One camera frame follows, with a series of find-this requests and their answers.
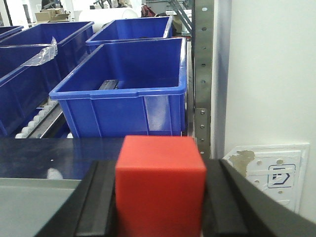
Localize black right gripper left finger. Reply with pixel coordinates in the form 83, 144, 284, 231
35, 160, 117, 237

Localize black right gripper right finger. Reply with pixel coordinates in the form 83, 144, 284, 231
202, 159, 316, 237

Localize red cube block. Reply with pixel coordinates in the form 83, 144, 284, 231
115, 135, 206, 237

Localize grey rectangular tray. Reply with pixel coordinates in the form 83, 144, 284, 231
0, 178, 80, 237

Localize dark object inside bin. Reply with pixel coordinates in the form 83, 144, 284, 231
99, 79, 119, 90

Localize blue bin left front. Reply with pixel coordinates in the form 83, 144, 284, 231
0, 45, 61, 137

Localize blue bin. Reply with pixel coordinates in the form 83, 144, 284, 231
0, 45, 61, 137
49, 38, 187, 138
0, 21, 94, 78
86, 16, 173, 54

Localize blue bin right front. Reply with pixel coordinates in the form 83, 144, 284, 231
49, 38, 187, 138

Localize clear plastic film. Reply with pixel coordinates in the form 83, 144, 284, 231
22, 37, 58, 67

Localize blue bin left rear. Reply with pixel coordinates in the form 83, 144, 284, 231
0, 21, 94, 78

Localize blue bin right rear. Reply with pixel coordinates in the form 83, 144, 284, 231
86, 16, 173, 54

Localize cardboard boxes in background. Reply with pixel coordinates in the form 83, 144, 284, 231
35, 8, 70, 24

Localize white wall socket plate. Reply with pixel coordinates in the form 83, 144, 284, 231
223, 143, 310, 213

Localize white roller conveyor rail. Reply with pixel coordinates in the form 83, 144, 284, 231
15, 99, 65, 139

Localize perforated metal shelf post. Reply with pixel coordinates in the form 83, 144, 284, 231
192, 0, 215, 158

